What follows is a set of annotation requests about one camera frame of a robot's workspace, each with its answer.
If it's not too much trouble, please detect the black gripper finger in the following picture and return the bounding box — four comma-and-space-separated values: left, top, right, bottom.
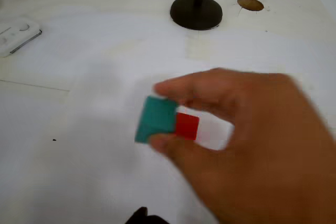
125, 206, 148, 224
147, 215, 171, 224

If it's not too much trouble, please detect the red cube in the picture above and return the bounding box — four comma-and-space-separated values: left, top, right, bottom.
174, 112, 200, 141

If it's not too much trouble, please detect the teal blue cube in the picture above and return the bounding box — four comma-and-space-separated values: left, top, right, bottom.
134, 95, 179, 145

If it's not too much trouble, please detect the bare human hand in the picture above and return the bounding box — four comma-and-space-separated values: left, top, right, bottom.
149, 68, 336, 224

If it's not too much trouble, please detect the white flat device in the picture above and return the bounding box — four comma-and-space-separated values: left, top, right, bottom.
0, 17, 43, 58

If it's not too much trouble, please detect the brown oval table hole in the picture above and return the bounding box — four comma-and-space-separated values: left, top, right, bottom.
237, 0, 264, 12

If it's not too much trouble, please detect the black round camera stand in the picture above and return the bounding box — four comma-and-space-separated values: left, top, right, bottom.
170, 0, 223, 31

